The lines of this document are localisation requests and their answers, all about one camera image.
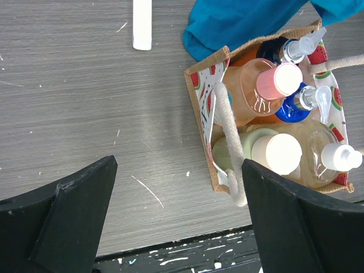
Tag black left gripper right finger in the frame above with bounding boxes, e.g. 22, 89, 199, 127
242, 160, 363, 272

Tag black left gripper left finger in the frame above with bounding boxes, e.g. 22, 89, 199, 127
1, 156, 118, 272

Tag burlap canvas tote bag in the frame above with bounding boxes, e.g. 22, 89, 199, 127
184, 20, 363, 207

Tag pink cap peach bottle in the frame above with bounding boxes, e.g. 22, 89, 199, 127
222, 58, 303, 127

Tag teal t-shirt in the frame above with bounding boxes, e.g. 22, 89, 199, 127
182, 0, 364, 62

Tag metal clothes rack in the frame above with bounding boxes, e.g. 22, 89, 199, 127
132, 0, 152, 51

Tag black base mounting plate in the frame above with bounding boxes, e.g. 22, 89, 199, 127
92, 226, 263, 272

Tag clear amber bottle white cap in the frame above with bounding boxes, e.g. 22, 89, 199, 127
247, 119, 363, 188

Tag green bottle white cap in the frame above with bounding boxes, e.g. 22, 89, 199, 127
212, 127, 303, 176

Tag blue pump bottle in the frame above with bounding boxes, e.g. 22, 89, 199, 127
275, 82, 332, 124

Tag dark pump bottle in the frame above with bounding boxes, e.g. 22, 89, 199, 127
230, 27, 328, 68

